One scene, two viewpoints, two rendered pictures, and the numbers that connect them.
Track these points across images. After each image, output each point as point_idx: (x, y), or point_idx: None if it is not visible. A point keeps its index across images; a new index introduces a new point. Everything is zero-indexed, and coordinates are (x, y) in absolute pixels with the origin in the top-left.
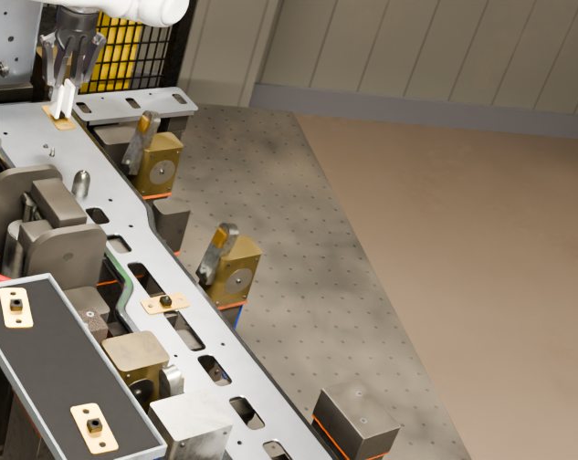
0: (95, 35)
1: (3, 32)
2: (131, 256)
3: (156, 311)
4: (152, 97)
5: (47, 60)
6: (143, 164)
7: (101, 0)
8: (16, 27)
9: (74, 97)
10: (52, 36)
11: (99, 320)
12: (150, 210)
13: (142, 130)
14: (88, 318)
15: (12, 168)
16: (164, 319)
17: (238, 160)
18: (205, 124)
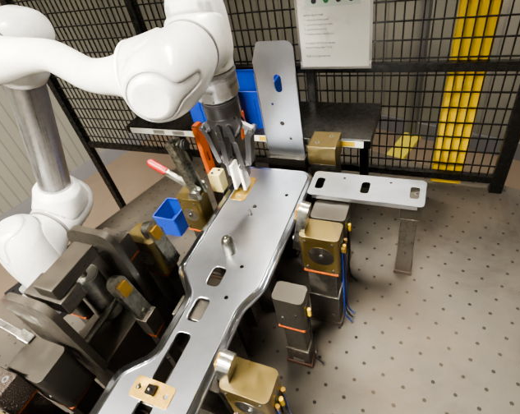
0: (239, 126)
1: (274, 117)
2: (190, 325)
3: (135, 395)
4: (389, 186)
5: (208, 142)
6: (301, 245)
7: (104, 88)
8: (283, 115)
9: (246, 175)
10: (206, 123)
11: None
12: (260, 289)
13: (294, 217)
14: None
15: (78, 225)
16: (131, 408)
17: None
18: None
